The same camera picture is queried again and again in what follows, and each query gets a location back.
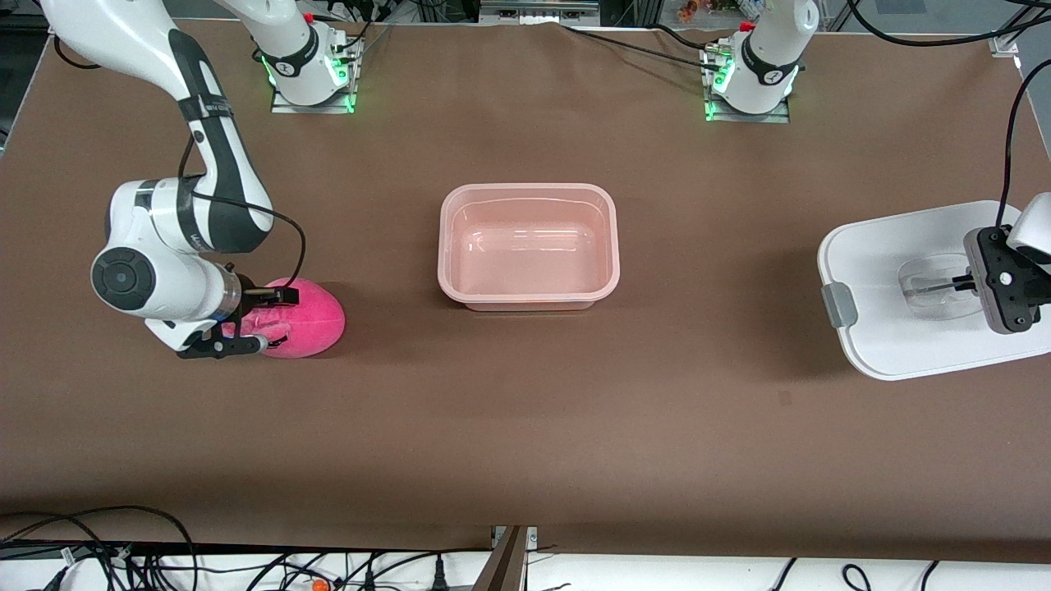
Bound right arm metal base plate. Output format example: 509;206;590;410
271;34;362;114

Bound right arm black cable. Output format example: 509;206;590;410
51;33;307;290

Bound brown table cover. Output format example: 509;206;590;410
0;18;1051;564

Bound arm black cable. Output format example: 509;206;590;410
51;33;307;290
846;0;1051;231

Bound aluminium profile post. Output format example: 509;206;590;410
472;525;539;591

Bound aluminium corner bracket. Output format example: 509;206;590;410
989;0;1051;57

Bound long black table cable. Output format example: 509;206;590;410
562;23;727;71

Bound pink translucent plastic box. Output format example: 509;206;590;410
438;183;621;311

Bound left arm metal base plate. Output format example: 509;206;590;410
704;43;792;124

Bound black looped floor cable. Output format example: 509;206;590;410
0;506;200;591

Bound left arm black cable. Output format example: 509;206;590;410
846;0;1051;231

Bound white box lid grey clips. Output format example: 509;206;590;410
817;199;1051;383

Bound pink plush toy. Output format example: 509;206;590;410
222;277;347;360

